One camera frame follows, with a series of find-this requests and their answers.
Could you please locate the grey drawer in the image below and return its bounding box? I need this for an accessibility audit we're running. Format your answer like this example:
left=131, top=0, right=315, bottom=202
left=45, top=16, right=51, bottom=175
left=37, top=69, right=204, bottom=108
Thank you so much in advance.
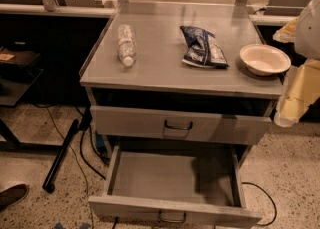
left=89, top=145, right=261, bottom=229
left=91, top=106, right=271, bottom=145

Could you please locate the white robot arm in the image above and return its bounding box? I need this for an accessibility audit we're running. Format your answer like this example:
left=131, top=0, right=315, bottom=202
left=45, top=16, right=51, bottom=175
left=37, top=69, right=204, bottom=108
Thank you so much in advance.
left=273, top=0, right=320, bottom=127

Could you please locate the grey drawer cabinet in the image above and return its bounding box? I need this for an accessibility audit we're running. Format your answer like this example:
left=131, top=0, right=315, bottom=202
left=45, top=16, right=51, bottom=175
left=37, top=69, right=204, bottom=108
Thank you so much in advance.
left=81, top=3, right=281, bottom=160

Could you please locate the white bowl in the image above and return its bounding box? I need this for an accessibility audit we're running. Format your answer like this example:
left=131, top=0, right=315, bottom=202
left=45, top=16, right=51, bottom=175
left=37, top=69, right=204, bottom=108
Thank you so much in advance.
left=240, top=44, right=291, bottom=76

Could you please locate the blue chip bag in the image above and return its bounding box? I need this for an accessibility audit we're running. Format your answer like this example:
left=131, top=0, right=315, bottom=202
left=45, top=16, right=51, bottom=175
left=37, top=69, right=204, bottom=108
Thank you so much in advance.
left=180, top=26, right=229, bottom=69

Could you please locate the clear plastic water bottle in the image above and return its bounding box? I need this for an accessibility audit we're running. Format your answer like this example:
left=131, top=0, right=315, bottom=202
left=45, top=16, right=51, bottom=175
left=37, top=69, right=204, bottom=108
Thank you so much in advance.
left=118, top=24, right=137, bottom=67

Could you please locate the black table leg bar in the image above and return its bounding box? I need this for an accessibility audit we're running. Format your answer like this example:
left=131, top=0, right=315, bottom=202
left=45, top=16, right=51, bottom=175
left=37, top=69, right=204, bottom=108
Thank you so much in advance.
left=42, top=119, right=79, bottom=193

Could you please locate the dark side shelf table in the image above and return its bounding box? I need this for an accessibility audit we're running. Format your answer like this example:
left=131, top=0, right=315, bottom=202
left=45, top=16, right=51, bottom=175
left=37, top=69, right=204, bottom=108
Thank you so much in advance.
left=0, top=41, right=44, bottom=151

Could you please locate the dark brown shoe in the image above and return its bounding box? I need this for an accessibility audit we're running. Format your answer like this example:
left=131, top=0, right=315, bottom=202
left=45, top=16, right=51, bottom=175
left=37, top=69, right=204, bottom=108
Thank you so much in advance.
left=0, top=184, right=29, bottom=211

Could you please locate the black floor cable right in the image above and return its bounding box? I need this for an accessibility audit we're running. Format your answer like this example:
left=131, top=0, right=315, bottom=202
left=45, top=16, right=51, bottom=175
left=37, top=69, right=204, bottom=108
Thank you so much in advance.
left=241, top=181, right=278, bottom=227

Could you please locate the black floor cable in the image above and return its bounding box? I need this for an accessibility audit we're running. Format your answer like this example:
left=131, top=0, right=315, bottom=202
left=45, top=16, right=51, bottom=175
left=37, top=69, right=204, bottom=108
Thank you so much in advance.
left=241, top=181, right=278, bottom=227
left=33, top=102, right=111, bottom=229

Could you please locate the black drawer handle upper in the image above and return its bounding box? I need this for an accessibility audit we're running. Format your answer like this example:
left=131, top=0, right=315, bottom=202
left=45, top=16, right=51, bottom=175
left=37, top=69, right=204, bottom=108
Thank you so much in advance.
left=164, top=120, right=193, bottom=131

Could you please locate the black drawer handle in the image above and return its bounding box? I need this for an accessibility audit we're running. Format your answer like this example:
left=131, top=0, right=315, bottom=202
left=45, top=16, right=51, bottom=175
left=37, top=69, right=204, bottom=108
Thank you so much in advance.
left=158, top=210, right=187, bottom=224
left=164, top=120, right=193, bottom=131

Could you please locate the black drawer handle lower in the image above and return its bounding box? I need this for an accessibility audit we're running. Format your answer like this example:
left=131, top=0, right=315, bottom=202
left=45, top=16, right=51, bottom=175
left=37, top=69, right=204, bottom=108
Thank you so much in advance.
left=158, top=210, right=187, bottom=224

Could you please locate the black floor cable left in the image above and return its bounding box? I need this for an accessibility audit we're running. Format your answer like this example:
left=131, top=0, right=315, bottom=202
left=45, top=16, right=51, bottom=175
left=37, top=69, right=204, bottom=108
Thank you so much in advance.
left=33, top=102, right=111, bottom=229

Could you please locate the white desk rail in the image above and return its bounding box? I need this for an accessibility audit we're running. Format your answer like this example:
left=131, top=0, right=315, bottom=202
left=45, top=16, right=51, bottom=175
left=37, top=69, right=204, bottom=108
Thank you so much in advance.
left=0, top=4, right=115, bottom=18

